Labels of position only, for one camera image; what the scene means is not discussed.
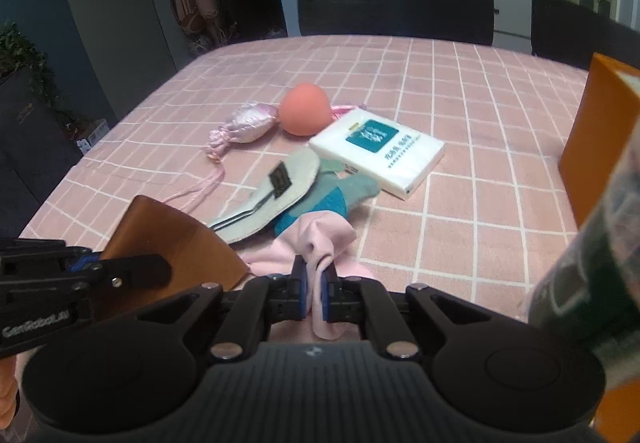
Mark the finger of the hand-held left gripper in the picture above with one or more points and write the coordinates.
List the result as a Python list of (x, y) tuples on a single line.
[(135, 270), (40, 253)]

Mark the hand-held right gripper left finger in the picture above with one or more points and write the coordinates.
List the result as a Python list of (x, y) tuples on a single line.
[(300, 290)]

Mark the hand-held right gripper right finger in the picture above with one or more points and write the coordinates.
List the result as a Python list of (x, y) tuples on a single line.
[(327, 293)]

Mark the brown round pad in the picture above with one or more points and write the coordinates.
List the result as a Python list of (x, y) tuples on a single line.
[(175, 233)]

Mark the pink soft cloth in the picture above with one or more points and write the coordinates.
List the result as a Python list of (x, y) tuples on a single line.
[(320, 233)]

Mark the teal sock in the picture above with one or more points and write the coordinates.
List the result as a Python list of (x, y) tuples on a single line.
[(350, 190)]

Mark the grey shoe insole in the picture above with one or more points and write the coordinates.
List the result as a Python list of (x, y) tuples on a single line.
[(295, 173)]

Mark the white tissue packet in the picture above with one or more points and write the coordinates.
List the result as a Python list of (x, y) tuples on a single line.
[(400, 163)]

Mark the peach sponge ball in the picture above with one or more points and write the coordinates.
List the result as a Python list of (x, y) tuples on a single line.
[(305, 110)]

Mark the orange cardboard box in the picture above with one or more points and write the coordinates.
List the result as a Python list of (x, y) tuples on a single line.
[(595, 123)]

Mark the person's left hand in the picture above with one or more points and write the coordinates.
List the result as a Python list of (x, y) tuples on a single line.
[(7, 393)]

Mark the dark plant cabinet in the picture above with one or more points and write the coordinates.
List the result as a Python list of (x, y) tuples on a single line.
[(30, 158)]

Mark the white printed floor box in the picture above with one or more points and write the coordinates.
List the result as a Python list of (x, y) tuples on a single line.
[(92, 135)]

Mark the pink checked tablecloth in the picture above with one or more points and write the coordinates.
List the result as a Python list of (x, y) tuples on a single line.
[(450, 248)]

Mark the pink satin ribbon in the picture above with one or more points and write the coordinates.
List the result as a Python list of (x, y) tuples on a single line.
[(347, 112)]

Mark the green potted plant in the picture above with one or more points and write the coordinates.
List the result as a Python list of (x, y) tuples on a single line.
[(25, 58)]

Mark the hanging pink bags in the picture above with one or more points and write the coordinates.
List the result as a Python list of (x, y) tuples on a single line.
[(195, 8)]

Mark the clear plastic water bottle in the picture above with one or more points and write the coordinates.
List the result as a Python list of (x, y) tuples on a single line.
[(600, 273)]

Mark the black chair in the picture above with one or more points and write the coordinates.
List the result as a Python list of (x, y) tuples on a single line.
[(575, 33), (395, 8)]

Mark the white vanity cabinet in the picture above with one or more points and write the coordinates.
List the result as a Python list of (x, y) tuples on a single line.
[(510, 8)]

